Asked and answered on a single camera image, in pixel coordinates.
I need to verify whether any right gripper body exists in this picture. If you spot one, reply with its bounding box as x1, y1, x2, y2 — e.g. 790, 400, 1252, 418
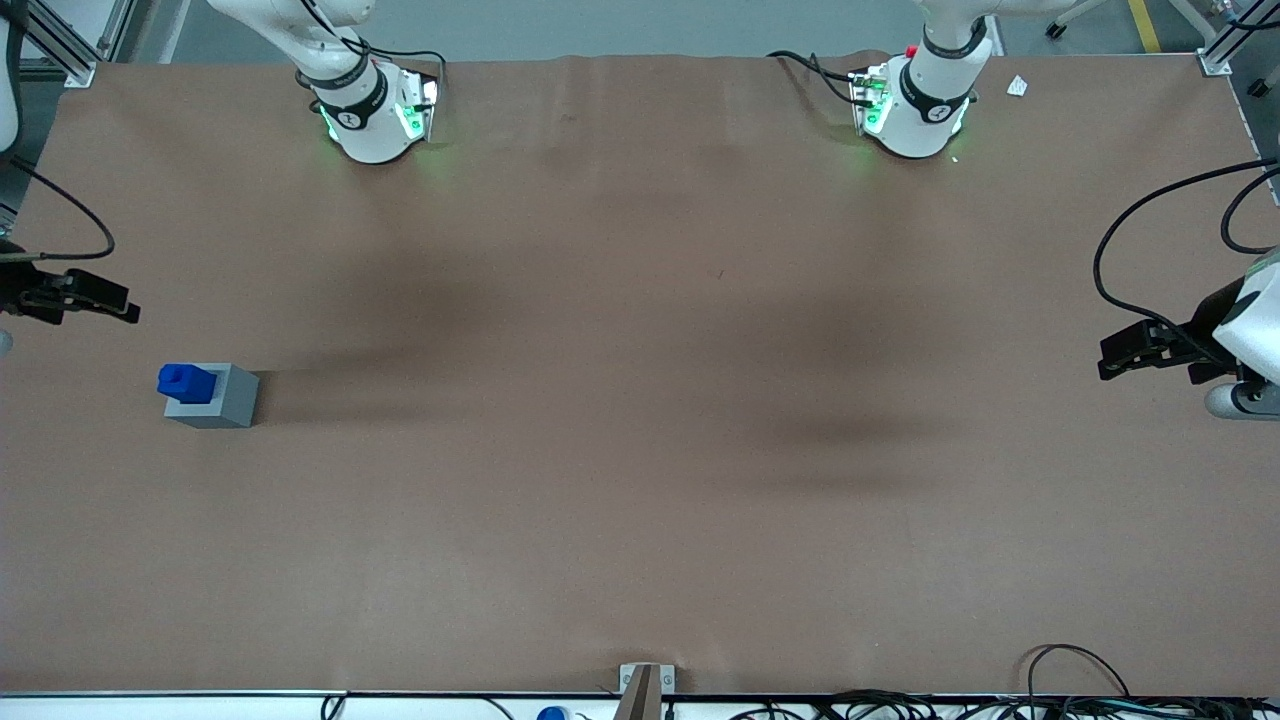
0, 262, 66, 323

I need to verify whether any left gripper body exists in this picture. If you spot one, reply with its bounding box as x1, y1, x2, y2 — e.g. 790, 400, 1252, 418
1187, 275, 1280, 388

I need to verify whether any blue plastic block part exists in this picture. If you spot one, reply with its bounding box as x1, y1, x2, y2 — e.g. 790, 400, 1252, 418
157, 363, 216, 405

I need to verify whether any gray square socket base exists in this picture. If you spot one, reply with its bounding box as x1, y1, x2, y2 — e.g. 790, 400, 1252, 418
164, 363, 260, 430

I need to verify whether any white stand leg with caster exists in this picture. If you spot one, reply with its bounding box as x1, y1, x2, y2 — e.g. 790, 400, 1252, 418
1045, 0, 1111, 41

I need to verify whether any brown table cover sheet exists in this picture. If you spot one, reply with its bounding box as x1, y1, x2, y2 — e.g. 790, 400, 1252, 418
0, 50, 1280, 697

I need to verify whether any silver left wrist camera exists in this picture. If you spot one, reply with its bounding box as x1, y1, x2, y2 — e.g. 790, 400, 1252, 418
1205, 383, 1280, 421

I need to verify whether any long black left wrist cable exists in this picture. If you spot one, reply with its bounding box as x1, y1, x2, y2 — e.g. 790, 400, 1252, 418
1092, 157, 1280, 371

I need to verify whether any short black left wrist cable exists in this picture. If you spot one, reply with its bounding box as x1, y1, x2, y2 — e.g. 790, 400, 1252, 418
1220, 165, 1280, 256

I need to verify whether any aluminium frame post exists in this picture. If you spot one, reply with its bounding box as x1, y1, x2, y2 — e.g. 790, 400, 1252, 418
1170, 0, 1280, 78
0, 0, 136, 89

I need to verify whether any black looped cable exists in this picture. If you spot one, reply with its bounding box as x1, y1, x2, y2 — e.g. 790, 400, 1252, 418
1027, 644, 1131, 701

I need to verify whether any black right arm base cable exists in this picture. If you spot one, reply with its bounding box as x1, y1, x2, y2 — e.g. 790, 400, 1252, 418
300, 0, 448, 96

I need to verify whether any black arm base cable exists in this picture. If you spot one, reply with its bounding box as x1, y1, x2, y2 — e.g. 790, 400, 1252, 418
300, 0, 448, 96
768, 50, 861, 106

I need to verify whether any black cable bundle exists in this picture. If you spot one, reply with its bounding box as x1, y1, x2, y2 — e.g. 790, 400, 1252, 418
725, 688, 1280, 720

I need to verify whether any black left arm base cable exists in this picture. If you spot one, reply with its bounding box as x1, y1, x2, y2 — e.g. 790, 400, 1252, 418
768, 50, 861, 106

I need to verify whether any brown camera mount pole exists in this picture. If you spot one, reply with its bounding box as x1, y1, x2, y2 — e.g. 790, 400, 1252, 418
612, 665, 663, 720

